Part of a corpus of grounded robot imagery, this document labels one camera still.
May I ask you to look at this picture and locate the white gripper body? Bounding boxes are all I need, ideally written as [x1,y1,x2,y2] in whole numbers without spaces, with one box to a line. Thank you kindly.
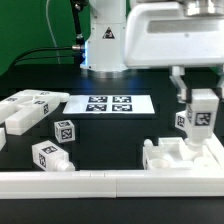
[124,1,224,68]

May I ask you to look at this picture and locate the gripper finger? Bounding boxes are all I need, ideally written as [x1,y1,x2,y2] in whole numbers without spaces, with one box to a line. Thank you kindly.
[215,66,224,99]
[170,66,191,103]

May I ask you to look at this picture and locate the white chair seat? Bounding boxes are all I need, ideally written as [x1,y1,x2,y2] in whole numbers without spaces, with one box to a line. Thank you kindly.
[142,137,221,170]

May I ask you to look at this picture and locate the white chair back assembly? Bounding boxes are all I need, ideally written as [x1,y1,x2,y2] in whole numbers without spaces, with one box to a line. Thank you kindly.
[0,89,69,135]

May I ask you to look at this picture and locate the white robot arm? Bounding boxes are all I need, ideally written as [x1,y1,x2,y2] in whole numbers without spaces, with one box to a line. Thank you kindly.
[75,0,224,102]

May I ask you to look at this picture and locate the white right fence bar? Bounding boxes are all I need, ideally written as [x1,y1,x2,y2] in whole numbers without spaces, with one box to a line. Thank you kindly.
[205,134,224,170]

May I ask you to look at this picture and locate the white fence bar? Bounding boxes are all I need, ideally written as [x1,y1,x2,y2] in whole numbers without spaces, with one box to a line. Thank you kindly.
[0,128,6,151]
[205,134,224,170]
[0,169,224,199]

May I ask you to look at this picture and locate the white marker sheet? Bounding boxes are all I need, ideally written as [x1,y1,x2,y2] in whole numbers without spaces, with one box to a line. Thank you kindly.
[63,95,155,114]

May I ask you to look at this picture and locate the white front fence bar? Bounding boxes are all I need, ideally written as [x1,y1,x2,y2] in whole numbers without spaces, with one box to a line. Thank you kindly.
[0,169,224,199]

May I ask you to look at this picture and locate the white left fence bar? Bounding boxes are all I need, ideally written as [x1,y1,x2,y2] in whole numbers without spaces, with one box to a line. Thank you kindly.
[0,128,6,151]

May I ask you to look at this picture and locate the black cable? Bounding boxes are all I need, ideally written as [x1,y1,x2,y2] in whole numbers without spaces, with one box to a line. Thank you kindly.
[9,0,88,69]

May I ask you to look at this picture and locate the grey cable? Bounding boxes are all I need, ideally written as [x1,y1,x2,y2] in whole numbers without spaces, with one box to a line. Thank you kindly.
[45,0,63,65]

